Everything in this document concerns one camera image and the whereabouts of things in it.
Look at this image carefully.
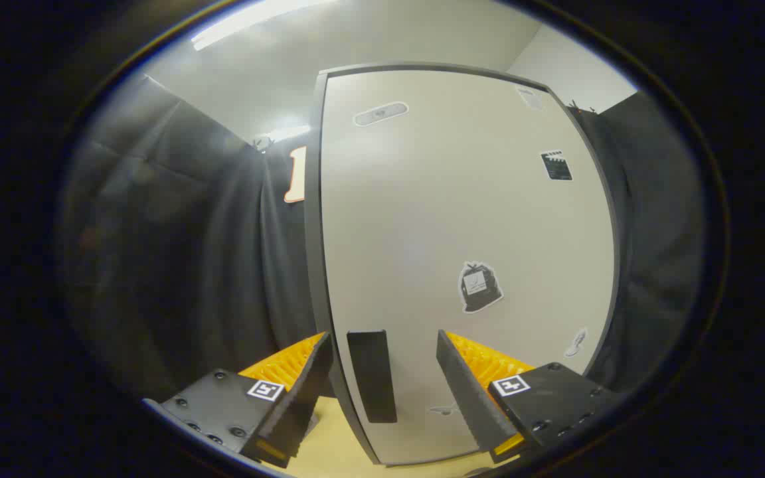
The grey shoe cabinet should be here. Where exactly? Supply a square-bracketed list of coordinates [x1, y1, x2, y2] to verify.
[304, 62, 622, 467]

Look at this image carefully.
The white shoe cabinet door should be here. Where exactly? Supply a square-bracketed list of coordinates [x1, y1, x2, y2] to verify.
[321, 70, 617, 465]

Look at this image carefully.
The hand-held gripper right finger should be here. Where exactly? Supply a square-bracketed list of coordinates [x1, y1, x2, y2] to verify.
[436, 329, 626, 465]

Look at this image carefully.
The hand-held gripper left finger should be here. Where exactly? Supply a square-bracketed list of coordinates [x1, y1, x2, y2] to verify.
[142, 331, 335, 469]

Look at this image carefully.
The black door handle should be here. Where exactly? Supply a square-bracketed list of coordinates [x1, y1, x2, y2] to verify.
[347, 330, 398, 424]

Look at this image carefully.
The black backdrop cloth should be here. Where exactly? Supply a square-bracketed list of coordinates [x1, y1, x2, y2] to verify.
[57, 73, 712, 406]

